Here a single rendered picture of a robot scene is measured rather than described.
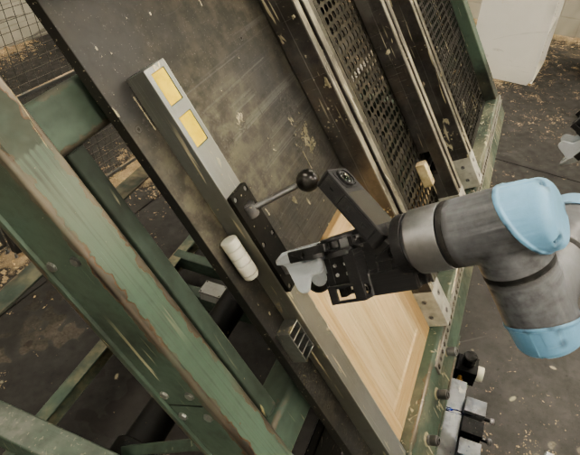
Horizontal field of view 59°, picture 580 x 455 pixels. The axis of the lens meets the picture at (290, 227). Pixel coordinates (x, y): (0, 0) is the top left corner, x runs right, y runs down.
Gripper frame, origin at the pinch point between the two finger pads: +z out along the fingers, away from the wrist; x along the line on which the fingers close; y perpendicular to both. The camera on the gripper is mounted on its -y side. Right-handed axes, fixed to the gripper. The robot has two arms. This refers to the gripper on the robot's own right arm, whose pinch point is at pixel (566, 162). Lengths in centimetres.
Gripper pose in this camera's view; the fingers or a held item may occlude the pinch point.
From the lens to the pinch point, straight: 144.7
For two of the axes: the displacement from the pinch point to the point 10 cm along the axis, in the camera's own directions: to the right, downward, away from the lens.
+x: -5.2, 5.6, -6.5
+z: -3.9, 5.1, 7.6
